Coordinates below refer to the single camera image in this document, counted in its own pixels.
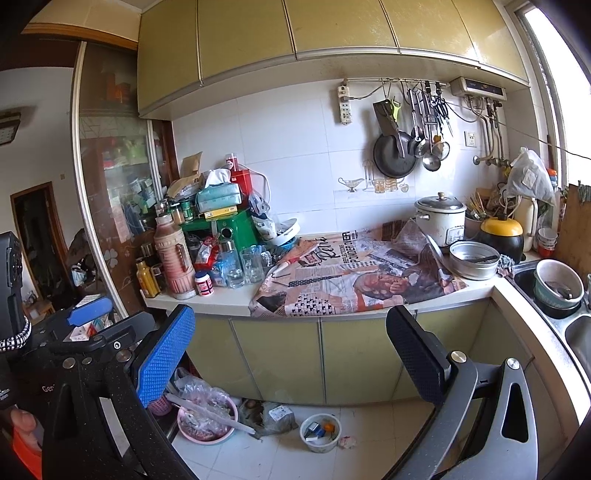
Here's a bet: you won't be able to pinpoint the person's left hand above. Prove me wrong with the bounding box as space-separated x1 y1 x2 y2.
10 408 44 453

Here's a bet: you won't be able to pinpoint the wooden cutting board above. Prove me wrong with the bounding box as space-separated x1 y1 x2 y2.
554 184 591 278

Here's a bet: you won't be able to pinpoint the white plastic bag hanging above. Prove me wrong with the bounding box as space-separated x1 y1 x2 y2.
506 147 556 206

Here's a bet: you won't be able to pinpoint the teal tissue pack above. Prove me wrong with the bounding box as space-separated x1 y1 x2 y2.
197 183 242 213

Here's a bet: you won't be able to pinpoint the metal basin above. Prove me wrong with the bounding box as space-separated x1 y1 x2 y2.
449 241 500 281

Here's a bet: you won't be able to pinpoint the clear glass cup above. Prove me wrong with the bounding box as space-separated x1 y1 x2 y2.
240 246 264 284

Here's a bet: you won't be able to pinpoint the red tin canister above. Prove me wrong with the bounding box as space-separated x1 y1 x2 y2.
225 153 253 208

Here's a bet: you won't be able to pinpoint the blue plastic basket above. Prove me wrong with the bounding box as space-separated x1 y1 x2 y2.
270 233 297 252

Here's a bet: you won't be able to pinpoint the black hanging wok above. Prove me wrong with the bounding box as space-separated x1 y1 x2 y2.
373 131 418 179

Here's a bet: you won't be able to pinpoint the small white red jar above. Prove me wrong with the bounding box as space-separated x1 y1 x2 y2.
194 271 214 297

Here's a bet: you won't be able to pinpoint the pink basin on floor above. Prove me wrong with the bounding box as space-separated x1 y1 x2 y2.
176 398 238 446

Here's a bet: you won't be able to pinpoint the green tin box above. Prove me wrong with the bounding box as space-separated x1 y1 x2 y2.
181 210 259 251

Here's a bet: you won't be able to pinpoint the white water heater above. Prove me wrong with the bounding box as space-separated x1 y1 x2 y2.
450 77 507 101

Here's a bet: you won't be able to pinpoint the grey bag on floor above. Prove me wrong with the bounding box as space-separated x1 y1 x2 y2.
238 399 298 439

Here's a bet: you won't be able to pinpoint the clear water bottle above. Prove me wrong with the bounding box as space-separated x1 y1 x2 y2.
219 238 245 289

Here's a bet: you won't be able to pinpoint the white rice cooker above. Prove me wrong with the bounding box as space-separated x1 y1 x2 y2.
415 192 467 247

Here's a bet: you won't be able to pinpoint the yellow black kettle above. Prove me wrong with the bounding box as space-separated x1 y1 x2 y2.
476 216 524 264

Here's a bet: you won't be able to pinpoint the bowl in sink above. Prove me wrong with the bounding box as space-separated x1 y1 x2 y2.
534 259 584 310

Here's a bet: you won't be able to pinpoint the newspaper sheets on counter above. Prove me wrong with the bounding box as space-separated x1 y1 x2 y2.
249 220 467 318

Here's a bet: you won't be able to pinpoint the white power strip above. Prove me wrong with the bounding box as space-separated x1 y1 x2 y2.
338 84 352 125

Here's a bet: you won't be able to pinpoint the yellow oil bottle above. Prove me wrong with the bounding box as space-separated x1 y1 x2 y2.
136 259 160 298

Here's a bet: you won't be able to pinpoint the upper yellow cabinets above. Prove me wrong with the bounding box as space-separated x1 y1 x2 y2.
137 1 529 120

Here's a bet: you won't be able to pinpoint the red white plastic bag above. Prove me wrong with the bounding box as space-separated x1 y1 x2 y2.
338 435 358 450

